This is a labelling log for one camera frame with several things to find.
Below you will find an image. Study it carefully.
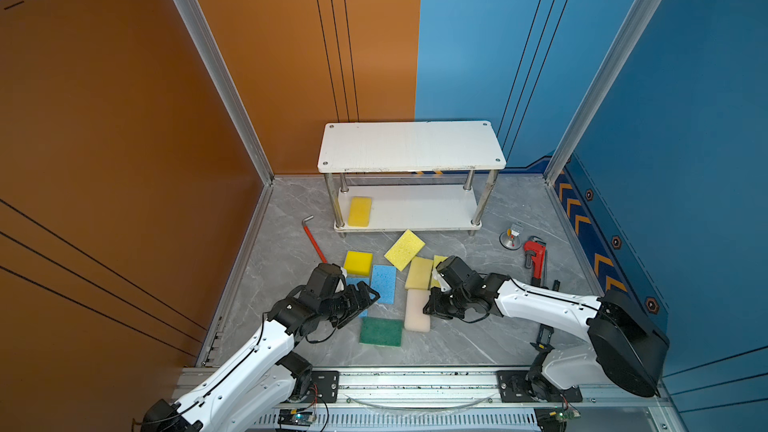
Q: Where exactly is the red pipe wrench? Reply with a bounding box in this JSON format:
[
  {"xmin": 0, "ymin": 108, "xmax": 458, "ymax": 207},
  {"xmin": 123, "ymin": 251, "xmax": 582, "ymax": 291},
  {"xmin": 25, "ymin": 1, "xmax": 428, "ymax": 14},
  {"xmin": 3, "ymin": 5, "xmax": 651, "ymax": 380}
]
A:
[{"xmin": 523, "ymin": 236, "xmax": 547, "ymax": 287}]

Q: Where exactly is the long yellow foam sponge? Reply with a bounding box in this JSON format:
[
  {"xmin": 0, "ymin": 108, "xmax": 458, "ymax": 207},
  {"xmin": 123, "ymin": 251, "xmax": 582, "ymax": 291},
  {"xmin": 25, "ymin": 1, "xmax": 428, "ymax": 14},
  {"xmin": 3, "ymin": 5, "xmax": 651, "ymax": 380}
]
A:
[{"xmin": 347, "ymin": 196, "xmax": 373, "ymax": 228}]

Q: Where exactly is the yellow porous sponge tilted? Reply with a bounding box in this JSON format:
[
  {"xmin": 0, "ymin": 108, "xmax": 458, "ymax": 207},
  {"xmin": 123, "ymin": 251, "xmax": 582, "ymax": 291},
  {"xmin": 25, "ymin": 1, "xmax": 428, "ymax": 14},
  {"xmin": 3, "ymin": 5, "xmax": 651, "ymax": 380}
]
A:
[{"xmin": 384, "ymin": 230, "xmax": 425, "ymax": 271}]

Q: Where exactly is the left circuit board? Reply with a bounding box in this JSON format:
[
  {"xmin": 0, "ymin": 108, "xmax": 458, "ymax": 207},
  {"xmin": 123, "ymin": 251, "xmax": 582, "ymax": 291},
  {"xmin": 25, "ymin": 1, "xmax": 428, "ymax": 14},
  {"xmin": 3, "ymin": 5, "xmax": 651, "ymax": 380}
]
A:
[{"xmin": 276, "ymin": 409, "xmax": 317, "ymax": 430}]

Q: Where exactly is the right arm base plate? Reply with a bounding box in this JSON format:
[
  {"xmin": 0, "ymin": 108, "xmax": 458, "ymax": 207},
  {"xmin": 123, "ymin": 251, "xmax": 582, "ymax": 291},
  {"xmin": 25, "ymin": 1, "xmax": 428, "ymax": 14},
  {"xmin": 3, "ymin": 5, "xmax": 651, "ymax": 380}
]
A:
[{"xmin": 496, "ymin": 369, "xmax": 583, "ymax": 403}]

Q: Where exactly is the small thick yellow sponge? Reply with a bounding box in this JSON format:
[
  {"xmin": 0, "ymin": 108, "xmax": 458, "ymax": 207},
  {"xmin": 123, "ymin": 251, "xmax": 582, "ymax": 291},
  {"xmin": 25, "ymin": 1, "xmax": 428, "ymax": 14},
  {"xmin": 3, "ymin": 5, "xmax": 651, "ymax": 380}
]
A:
[{"xmin": 343, "ymin": 251, "xmax": 374, "ymax": 277}]

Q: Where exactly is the round metal foot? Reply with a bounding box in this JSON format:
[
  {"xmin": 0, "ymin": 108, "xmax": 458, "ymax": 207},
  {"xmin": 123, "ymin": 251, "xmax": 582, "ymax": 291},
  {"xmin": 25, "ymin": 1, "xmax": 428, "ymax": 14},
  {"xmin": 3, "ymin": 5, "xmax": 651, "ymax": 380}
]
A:
[{"xmin": 499, "ymin": 223, "xmax": 522, "ymax": 250}]

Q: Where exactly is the right circuit board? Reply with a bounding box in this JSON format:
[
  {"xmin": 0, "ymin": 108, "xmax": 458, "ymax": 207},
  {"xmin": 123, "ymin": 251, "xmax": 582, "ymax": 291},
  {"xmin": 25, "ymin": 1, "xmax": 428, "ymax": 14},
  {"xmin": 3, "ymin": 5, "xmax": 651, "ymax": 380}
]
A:
[{"xmin": 534, "ymin": 407, "xmax": 581, "ymax": 432}]

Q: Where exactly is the blue sponge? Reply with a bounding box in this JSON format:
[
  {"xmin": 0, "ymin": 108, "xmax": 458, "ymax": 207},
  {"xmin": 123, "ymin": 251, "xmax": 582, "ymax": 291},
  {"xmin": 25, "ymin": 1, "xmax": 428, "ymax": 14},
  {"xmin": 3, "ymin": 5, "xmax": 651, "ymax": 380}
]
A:
[
  {"xmin": 370, "ymin": 265, "xmax": 397, "ymax": 305},
  {"xmin": 346, "ymin": 276, "xmax": 370, "ymax": 318}
]

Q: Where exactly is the white two-tier shelf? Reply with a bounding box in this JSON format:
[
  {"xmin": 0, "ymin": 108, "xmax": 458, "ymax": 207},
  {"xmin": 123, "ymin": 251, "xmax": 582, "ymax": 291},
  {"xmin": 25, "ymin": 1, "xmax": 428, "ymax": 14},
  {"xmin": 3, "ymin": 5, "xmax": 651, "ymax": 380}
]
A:
[{"xmin": 317, "ymin": 121, "xmax": 506, "ymax": 234}]

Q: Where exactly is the yellow black screwdriver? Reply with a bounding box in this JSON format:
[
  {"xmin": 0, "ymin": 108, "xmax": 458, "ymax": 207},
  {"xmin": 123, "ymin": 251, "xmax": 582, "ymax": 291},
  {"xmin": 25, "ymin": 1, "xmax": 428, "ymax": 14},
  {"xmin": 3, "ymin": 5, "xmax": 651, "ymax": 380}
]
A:
[{"xmin": 531, "ymin": 324, "xmax": 554, "ymax": 352}]

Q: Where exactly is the pale pink sponge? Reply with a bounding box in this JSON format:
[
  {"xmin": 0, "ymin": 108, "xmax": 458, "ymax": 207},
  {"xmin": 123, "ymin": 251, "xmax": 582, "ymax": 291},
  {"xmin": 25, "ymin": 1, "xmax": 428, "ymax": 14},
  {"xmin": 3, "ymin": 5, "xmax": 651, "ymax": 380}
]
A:
[{"xmin": 404, "ymin": 289, "xmax": 431, "ymax": 333}]

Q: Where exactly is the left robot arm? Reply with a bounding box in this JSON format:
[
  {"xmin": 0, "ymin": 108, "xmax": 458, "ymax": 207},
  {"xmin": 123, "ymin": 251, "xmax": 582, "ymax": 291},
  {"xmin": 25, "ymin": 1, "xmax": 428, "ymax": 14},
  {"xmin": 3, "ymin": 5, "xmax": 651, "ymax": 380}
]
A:
[{"xmin": 131, "ymin": 263, "xmax": 380, "ymax": 431}]

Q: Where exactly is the right blue sponge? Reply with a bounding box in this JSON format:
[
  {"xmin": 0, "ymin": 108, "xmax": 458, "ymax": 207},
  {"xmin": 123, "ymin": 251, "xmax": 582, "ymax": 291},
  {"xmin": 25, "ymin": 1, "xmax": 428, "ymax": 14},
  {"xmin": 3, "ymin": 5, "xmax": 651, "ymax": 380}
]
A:
[{"xmin": 370, "ymin": 265, "xmax": 397, "ymax": 305}]

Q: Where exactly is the green scouring pad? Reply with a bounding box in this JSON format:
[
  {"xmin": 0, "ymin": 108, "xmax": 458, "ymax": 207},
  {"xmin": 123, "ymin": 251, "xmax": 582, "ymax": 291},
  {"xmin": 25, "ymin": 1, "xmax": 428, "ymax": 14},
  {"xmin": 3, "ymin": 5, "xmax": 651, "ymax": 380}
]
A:
[{"xmin": 359, "ymin": 317, "xmax": 403, "ymax": 347}]

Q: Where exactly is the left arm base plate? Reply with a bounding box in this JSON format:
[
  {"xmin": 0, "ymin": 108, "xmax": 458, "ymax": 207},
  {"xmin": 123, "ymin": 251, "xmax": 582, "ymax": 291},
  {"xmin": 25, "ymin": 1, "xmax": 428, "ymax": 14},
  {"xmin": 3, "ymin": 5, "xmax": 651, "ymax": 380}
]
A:
[{"xmin": 288, "ymin": 370, "xmax": 340, "ymax": 404}]

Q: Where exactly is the circuit board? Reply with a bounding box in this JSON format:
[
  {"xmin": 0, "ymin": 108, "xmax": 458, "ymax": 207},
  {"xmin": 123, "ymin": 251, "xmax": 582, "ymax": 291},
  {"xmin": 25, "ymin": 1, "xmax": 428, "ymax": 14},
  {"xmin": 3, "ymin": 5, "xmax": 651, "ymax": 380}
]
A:
[
  {"xmin": 534, "ymin": 407, "xmax": 581, "ymax": 432},
  {"xmin": 276, "ymin": 409, "xmax": 317, "ymax": 430}
]

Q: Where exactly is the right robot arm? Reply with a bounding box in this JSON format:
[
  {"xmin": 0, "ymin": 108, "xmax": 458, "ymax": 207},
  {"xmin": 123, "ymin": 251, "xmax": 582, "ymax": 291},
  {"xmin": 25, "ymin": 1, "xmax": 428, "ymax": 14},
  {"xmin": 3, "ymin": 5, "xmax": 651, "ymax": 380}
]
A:
[{"xmin": 423, "ymin": 256, "xmax": 670, "ymax": 401}]

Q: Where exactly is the yellow porous sponge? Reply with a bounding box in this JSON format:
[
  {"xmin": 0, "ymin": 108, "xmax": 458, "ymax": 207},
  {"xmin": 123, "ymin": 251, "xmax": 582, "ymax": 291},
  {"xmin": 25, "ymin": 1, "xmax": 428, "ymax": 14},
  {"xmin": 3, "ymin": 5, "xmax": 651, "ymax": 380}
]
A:
[
  {"xmin": 431, "ymin": 255, "xmax": 449, "ymax": 289},
  {"xmin": 384, "ymin": 230, "xmax": 425, "ymax": 271}
]

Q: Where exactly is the red hex key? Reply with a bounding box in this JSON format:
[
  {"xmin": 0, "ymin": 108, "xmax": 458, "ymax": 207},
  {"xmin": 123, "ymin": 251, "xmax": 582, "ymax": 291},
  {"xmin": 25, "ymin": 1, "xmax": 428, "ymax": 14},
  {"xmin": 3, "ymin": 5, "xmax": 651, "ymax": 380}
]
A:
[{"xmin": 301, "ymin": 215, "xmax": 328, "ymax": 263}]

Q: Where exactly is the left blue sponge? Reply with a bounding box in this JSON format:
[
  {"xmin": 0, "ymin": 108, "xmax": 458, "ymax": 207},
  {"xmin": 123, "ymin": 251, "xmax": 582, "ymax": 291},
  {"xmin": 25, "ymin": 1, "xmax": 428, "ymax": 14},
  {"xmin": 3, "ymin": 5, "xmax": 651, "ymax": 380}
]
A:
[{"xmin": 346, "ymin": 276, "xmax": 370, "ymax": 318}]

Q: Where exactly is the cream yellow sponge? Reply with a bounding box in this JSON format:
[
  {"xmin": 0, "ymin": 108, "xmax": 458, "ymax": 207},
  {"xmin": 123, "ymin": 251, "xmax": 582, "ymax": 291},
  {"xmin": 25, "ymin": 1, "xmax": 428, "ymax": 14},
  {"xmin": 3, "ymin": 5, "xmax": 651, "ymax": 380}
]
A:
[{"xmin": 405, "ymin": 257, "xmax": 433, "ymax": 290}]

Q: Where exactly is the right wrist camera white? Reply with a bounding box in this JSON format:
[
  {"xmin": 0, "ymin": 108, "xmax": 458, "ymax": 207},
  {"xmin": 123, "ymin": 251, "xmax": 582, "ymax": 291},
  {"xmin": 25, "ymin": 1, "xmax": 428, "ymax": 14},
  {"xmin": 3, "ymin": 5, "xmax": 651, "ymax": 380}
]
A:
[{"xmin": 430, "ymin": 270, "xmax": 448, "ymax": 291}]

